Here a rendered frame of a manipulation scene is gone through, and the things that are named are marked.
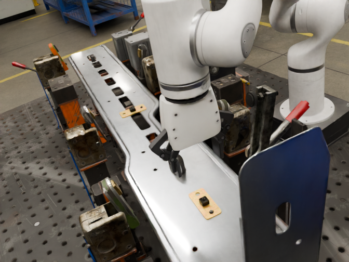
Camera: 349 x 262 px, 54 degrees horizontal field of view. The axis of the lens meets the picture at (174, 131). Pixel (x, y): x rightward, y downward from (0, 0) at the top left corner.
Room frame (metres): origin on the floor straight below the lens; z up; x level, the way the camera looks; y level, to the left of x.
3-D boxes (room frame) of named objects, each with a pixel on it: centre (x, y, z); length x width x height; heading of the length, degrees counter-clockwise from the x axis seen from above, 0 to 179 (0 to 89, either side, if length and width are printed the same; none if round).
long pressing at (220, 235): (0.97, 0.13, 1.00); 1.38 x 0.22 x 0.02; 18
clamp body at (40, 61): (1.45, 0.48, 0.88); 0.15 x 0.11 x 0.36; 108
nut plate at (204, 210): (0.51, -0.03, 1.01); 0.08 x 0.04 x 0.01; 19
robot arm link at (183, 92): (0.51, -0.03, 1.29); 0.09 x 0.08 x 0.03; 109
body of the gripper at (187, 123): (0.51, -0.03, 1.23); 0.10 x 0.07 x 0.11; 109
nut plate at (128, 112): (0.95, 0.12, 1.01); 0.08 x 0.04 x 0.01; 108
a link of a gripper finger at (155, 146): (0.49, 0.01, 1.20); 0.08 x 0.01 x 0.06; 109
